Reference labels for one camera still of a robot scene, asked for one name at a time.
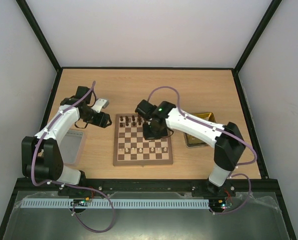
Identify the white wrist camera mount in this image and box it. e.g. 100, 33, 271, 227
91, 98, 109, 113

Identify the grey slotted cable duct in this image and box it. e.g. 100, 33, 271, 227
20, 198, 209, 210

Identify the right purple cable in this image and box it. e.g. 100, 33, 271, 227
148, 85, 258, 216

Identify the gold tin with pieces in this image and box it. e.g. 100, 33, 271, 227
184, 112, 216, 148

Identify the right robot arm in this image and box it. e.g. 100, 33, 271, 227
135, 99, 246, 196

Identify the silver tin lid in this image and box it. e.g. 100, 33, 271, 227
60, 129, 85, 166

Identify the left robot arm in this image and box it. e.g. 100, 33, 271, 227
21, 86, 112, 188

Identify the black frame rail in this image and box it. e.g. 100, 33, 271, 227
15, 177, 279, 197

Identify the wooden chess board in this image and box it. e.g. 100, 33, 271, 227
113, 113, 173, 167

